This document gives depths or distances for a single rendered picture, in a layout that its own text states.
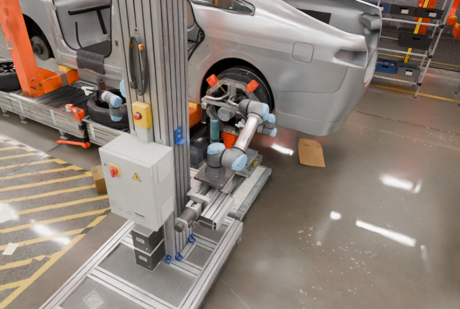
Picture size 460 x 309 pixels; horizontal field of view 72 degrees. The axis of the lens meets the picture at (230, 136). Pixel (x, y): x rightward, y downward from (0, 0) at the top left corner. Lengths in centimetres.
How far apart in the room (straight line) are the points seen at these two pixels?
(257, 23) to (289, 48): 35
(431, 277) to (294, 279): 112
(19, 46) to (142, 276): 282
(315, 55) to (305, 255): 165
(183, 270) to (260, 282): 62
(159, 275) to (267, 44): 198
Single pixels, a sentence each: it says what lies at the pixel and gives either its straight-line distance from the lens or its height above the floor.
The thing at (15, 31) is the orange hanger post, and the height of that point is 128.
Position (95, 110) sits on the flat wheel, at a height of 49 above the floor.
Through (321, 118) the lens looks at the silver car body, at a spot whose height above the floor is 93.
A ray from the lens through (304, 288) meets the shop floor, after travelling 274.
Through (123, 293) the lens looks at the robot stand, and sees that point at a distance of 242.
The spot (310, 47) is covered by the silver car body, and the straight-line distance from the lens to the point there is 270.
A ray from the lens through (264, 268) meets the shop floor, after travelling 277.
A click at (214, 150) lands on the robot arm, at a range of 208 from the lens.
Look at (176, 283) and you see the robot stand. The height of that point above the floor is 21.
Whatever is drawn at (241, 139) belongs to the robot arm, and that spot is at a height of 109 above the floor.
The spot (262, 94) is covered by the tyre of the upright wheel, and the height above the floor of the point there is 103.
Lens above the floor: 223
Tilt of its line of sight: 32 degrees down
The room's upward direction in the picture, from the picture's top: 3 degrees clockwise
